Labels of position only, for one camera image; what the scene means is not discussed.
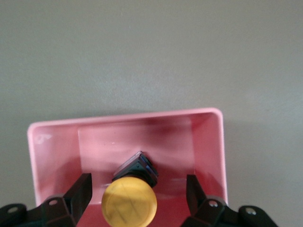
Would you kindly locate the yellow push button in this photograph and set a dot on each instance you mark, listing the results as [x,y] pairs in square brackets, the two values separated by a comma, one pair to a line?
[129,203]

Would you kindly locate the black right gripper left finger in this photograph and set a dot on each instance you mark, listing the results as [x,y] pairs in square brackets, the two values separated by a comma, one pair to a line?
[71,201]

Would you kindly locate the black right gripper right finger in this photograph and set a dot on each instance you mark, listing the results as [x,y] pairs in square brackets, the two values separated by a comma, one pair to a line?
[203,205]

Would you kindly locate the pink plastic box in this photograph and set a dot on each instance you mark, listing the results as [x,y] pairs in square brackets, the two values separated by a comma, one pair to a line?
[206,151]

